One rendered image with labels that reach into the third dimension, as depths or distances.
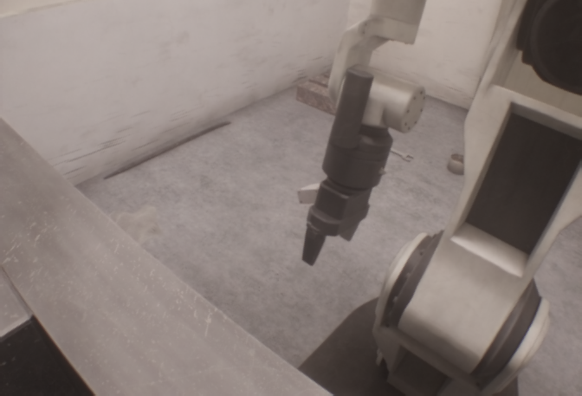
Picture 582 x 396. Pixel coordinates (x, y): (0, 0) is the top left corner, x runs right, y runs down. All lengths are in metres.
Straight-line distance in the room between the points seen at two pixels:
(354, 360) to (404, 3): 0.75
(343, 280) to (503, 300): 0.92
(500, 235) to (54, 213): 0.56
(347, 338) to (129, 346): 0.67
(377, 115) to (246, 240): 0.99
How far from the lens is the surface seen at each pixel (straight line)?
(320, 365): 0.95
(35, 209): 0.60
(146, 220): 1.51
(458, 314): 0.48
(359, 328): 1.02
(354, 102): 0.49
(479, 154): 0.42
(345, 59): 0.53
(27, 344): 0.49
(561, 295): 1.64
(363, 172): 0.54
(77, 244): 0.52
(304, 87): 2.38
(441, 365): 0.58
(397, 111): 0.50
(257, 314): 1.22
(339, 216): 0.57
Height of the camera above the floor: 1.00
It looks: 35 degrees down
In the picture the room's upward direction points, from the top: 5 degrees clockwise
